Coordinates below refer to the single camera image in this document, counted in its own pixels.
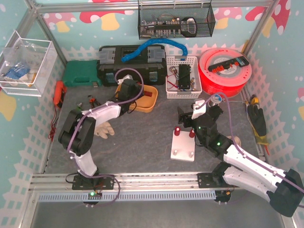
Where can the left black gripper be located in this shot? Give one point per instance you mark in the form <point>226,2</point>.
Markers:
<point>132,92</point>

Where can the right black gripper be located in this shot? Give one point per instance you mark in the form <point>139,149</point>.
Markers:
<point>190,119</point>

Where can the small red spring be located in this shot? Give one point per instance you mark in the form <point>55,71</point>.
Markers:
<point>148,93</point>

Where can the white peg base plate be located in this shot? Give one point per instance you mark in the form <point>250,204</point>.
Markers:
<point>183,147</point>

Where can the white work glove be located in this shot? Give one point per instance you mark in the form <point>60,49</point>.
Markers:
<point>104,130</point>

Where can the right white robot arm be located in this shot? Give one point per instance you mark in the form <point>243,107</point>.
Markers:
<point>284,190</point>

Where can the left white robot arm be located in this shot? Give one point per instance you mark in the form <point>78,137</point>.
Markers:
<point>77,133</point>

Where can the orange plastic tray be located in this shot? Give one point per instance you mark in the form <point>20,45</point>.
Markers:
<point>144,104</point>

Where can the black toolbox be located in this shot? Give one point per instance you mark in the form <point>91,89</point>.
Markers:
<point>150,63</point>

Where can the white perforated basket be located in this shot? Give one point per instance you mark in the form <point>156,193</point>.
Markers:
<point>172,89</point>

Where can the green small tool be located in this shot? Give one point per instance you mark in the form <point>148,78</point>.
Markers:
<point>80,106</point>

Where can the green plastic case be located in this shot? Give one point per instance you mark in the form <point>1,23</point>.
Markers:
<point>81,73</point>

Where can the red filament spool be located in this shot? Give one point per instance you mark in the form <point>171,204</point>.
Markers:
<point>230,81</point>

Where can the orange multimeter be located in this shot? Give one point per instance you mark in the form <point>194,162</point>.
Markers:
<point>59,94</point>

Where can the black yellow work glove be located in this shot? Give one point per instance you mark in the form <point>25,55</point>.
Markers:
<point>258,123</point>

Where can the black terminal strip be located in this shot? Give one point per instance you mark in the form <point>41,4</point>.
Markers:
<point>240,61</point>

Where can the blue white glove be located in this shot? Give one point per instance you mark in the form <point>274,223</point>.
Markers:
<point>18,72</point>

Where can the solder wire spool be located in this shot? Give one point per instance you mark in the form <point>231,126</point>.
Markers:
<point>216,99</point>

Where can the red handled pliers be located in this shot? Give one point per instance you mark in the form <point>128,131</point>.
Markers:
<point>93,102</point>

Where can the yellow handled screwdriver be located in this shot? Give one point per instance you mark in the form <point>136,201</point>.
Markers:
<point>252,101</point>

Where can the black wire mesh basket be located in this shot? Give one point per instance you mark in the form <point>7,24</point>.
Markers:
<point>175,19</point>

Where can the clear acrylic wall box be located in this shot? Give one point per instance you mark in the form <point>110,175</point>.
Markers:
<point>39,55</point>

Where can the aluminium rail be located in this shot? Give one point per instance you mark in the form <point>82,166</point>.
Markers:
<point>154,181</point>

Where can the grey slotted cable duct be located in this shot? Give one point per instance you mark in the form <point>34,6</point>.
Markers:
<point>128,196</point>

